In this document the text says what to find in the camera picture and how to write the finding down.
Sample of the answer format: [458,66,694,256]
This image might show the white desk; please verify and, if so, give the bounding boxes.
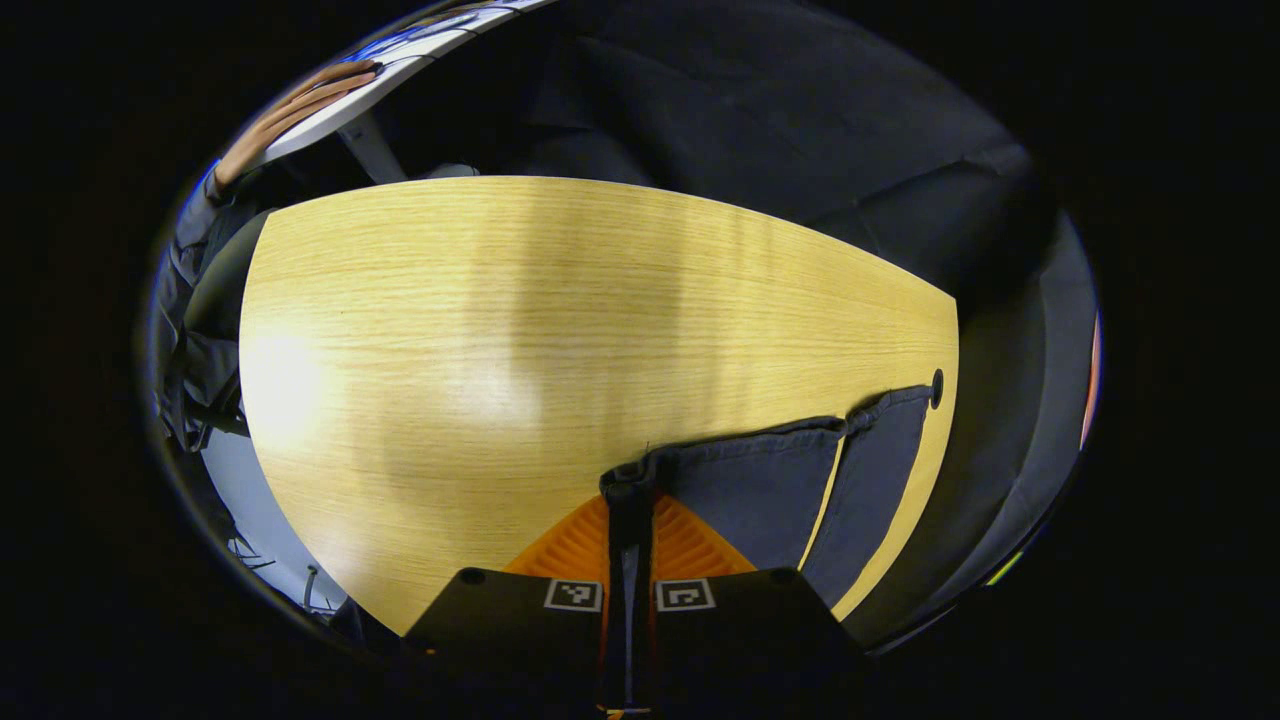
[240,0,561,186]

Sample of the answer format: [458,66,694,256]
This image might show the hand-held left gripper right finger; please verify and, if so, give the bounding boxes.
[632,490,871,716]

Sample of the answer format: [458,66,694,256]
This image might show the thin dark cables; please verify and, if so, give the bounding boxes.
[228,535,336,616]

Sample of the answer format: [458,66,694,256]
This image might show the dark blue jeans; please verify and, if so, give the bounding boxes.
[598,385,936,611]

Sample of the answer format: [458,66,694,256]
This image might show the black backdrop cloth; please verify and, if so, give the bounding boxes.
[380,0,1101,651]

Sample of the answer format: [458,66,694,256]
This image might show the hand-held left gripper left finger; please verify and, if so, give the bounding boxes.
[385,480,629,716]

